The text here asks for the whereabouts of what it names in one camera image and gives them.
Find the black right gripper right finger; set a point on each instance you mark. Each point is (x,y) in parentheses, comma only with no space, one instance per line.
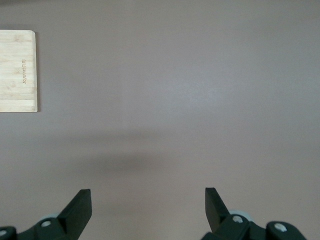
(225,225)

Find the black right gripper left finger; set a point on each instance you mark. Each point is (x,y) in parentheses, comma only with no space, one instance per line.
(62,225)

